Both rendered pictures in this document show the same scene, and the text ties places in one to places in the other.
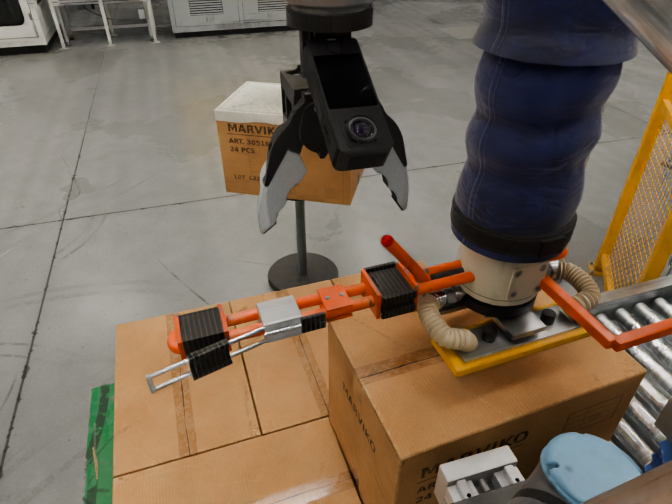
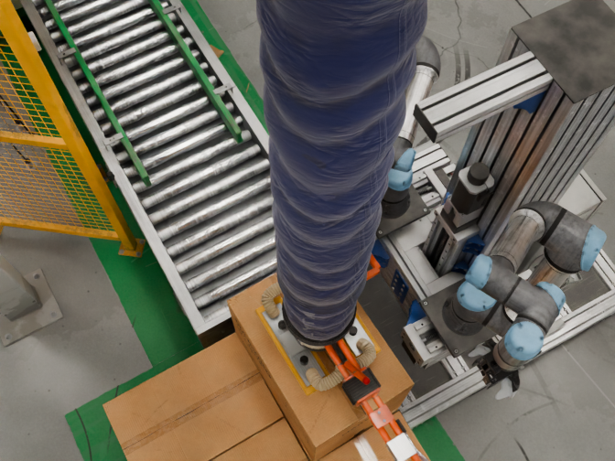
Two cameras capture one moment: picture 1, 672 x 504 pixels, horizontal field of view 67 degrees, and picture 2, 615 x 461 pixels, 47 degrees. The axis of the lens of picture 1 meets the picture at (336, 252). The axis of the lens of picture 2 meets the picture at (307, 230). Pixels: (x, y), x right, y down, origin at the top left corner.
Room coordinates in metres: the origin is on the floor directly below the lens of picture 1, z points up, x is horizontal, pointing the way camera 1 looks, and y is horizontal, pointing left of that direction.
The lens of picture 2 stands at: (1.01, 0.33, 3.34)
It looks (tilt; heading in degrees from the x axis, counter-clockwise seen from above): 65 degrees down; 258
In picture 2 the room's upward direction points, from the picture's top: 1 degrees clockwise
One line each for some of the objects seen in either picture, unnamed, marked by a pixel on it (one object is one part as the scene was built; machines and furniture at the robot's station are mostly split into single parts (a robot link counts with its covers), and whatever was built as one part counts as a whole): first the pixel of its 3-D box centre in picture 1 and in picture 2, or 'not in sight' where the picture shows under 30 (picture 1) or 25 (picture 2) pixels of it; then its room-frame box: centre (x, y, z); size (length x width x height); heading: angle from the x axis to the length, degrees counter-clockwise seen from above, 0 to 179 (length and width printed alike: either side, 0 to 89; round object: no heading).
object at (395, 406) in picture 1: (465, 398); (317, 356); (0.82, -0.33, 0.74); 0.60 x 0.40 x 0.40; 110
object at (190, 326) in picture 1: (202, 332); not in sight; (0.62, 0.23, 1.17); 0.08 x 0.07 x 0.05; 110
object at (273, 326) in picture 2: not in sight; (293, 343); (0.91, -0.30, 1.07); 0.34 x 0.10 x 0.05; 110
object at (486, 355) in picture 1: (517, 329); (341, 315); (0.73, -0.37, 1.07); 0.34 x 0.10 x 0.05; 110
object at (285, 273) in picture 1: (301, 231); not in sight; (2.23, 0.19, 0.31); 0.40 x 0.40 x 0.62
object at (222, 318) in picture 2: not in sight; (273, 293); (0.93, -0.67, 0.58); 0.70 x 0.03 x 0.06; 19
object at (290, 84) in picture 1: (327, 78); (499, 363); (0.46, 0.01, 1.66); 0.09 x 0.08 x 0.12; 17
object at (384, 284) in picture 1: (388, 289); (361, 386); (0.74, -0.10, 1.17); 0.10 x 0.08 x 0.06; 20
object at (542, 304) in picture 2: not in sight; (534, 305); (0.39, -0.08, 1.82); 0.11 x 0.11 x 0.08; 43
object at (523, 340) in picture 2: not in sight; (521, 342); (0.45, 0.00, 1.82); 0.09 x 0.08 x 0.11; 43
